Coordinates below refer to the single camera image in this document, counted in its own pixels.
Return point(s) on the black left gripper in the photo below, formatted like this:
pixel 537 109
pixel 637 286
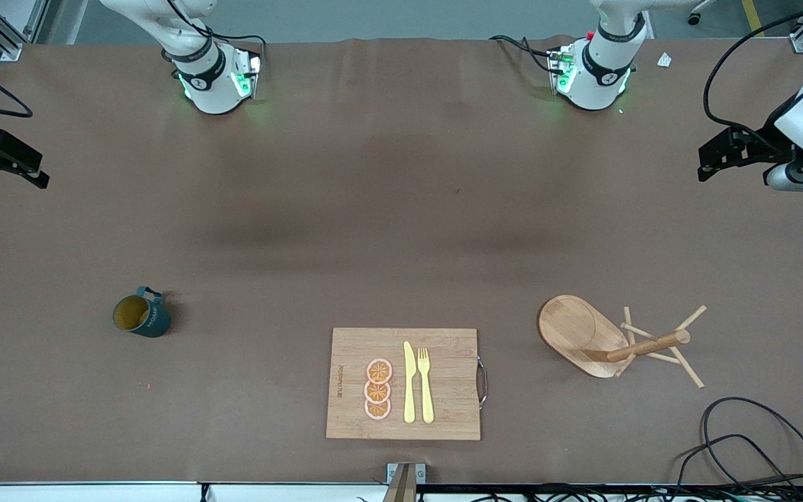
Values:
pixel 762 141

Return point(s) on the dark green cup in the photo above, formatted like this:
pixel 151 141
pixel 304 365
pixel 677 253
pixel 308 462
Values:
pixel 154 322

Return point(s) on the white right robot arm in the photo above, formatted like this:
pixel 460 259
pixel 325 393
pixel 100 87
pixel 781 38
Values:
pixel 210 84

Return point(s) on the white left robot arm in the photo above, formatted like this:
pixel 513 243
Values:
pixel 600 70

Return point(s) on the wooden cup rack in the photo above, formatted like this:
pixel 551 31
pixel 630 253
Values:
pixel 572 331

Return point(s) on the white paper scrap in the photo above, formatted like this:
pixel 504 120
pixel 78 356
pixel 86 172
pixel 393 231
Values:
pixel 664 60

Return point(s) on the black chair caster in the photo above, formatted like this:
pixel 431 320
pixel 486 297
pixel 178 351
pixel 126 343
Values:
pixel 700 12

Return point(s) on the brown table mat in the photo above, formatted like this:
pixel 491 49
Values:
pixel 234 209

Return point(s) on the bamboo cutting board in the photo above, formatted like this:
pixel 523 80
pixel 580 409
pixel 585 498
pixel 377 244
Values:
pixel 443 390

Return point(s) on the yellow plastic fork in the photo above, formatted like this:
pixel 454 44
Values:
pixel 426 397

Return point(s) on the yellow plastic knife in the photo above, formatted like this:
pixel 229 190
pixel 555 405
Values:
pixel 409 390

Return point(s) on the orange slice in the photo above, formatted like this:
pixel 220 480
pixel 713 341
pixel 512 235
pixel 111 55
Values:
pixel 379 371

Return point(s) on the white table edge rail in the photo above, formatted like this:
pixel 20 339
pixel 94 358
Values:
pixel 95 493

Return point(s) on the metal bracket with wooden bar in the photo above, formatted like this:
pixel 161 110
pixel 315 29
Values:
pixel 405 481

